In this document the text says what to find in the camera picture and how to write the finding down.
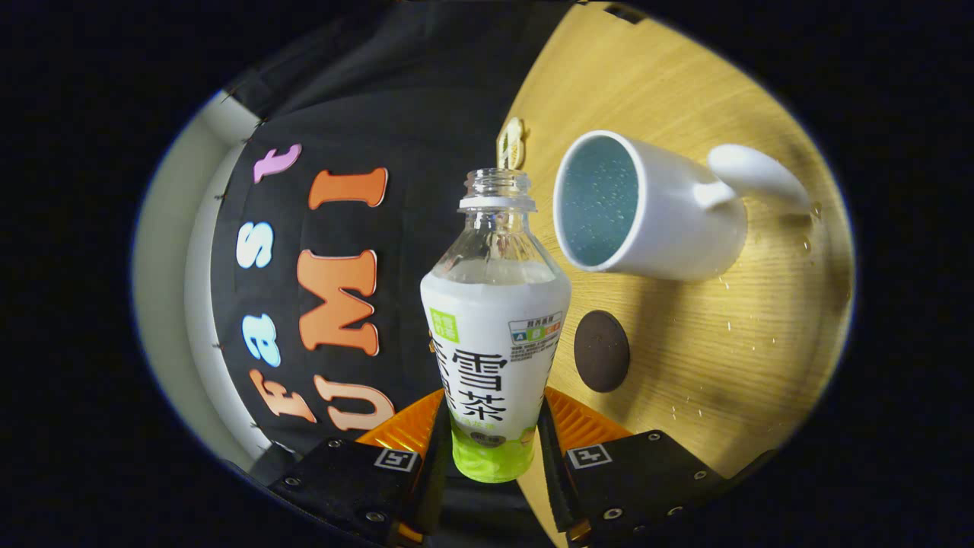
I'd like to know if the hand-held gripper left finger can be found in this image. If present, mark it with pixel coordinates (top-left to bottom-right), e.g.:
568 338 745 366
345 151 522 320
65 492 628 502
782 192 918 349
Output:
270 388 450 548

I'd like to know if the black backdrop cloth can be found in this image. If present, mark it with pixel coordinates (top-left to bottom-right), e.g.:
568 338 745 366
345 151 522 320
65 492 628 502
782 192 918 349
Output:
209 0 579 488

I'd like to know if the white green juice bottle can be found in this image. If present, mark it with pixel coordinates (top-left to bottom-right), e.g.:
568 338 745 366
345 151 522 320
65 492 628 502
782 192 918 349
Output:
419 168 572 484

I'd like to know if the small cream yellow object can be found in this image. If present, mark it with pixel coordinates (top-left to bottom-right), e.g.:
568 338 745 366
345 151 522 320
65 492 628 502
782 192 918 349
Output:
497 116 527 170

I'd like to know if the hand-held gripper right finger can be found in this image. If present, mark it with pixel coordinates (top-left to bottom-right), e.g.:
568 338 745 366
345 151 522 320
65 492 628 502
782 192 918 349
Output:
536 387 729 545

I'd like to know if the dark brown round coaster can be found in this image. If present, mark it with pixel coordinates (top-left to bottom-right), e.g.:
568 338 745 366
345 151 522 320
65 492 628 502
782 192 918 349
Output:
573 310 631 393

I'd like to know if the wooden table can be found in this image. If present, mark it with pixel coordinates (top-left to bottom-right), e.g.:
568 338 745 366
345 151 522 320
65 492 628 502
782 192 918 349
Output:
496 2 855 548

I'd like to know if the white cup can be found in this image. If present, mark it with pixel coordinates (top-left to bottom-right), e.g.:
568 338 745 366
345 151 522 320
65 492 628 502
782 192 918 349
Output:
552 129 811 282

